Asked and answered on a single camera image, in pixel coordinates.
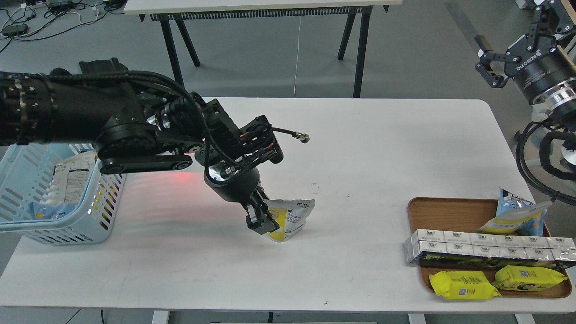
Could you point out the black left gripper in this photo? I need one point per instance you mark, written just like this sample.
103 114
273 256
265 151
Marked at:
243 188

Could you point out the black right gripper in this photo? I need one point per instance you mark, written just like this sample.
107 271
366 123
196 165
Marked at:
547 66

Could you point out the yellow nut snack pouch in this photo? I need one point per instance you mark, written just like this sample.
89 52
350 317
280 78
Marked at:
290 215

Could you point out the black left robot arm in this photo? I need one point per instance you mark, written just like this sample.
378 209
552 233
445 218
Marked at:
141 121

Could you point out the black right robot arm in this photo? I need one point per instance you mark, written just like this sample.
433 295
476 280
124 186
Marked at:
557 146

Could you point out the blue and yellow snack bag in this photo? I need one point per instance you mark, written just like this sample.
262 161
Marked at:
515 214

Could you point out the silver boxed snack multipack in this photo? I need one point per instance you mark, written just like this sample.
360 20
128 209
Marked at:
476 251

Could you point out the white snack bag in basket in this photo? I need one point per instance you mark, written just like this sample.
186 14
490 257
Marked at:
70 178

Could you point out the light blue plastic basket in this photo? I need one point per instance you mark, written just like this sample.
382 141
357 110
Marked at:
26 173

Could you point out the yellow snack pack left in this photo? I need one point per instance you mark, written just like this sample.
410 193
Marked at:
463 285

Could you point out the yellow snack pack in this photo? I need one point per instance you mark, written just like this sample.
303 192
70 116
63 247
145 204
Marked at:
527 279
463 285

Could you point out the blue snack bag in basket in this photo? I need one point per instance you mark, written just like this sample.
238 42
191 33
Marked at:
42 211

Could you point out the yellow snack pack right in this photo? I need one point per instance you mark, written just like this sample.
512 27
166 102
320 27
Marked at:
527 279

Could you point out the brown wooden tray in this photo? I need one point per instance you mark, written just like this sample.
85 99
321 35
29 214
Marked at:
467 215

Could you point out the black legged background table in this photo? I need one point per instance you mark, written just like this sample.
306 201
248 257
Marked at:
165 11

